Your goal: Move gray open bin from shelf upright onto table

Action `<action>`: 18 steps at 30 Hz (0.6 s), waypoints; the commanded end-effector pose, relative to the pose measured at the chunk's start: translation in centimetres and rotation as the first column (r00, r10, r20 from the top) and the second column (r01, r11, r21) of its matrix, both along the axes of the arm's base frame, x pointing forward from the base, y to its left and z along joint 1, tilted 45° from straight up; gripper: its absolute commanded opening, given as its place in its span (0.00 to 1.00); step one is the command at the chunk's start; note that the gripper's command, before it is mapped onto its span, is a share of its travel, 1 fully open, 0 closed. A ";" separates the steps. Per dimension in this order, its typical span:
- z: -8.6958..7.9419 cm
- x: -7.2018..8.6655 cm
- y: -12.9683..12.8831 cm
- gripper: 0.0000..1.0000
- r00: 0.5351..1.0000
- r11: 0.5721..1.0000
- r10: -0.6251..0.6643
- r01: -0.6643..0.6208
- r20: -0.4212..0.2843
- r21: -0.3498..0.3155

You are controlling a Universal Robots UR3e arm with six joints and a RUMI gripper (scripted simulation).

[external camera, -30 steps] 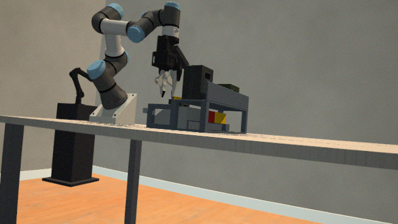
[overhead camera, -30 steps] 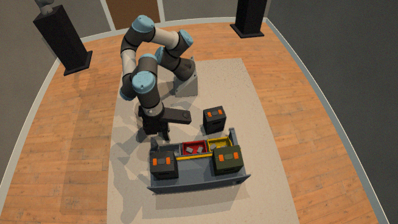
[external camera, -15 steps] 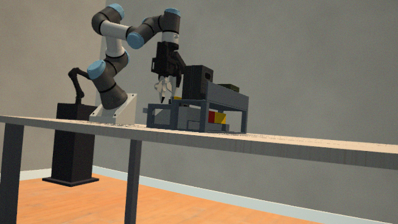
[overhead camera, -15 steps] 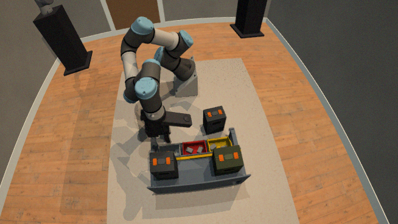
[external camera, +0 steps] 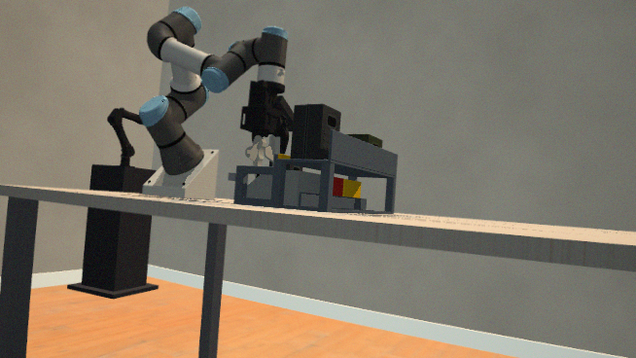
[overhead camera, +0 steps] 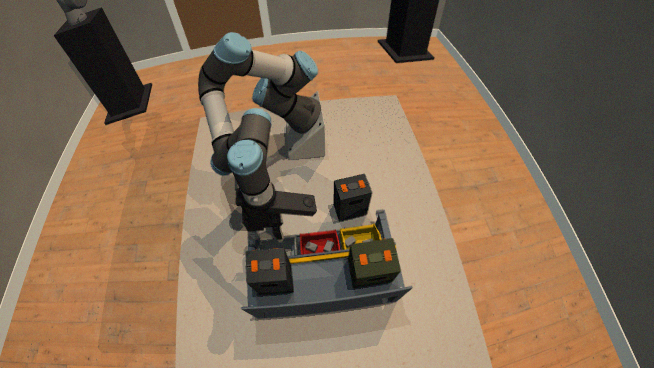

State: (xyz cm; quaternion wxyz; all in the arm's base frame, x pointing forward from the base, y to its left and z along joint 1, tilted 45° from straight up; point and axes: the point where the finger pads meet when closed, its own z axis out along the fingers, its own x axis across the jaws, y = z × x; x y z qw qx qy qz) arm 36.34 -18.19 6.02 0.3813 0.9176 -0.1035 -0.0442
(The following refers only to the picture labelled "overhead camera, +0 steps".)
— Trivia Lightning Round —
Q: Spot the red open bin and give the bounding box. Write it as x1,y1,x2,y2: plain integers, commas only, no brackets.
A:
300,229,340,255

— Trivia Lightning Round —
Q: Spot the orange flat bar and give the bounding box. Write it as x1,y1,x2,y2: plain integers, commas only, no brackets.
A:
289,252,348,264

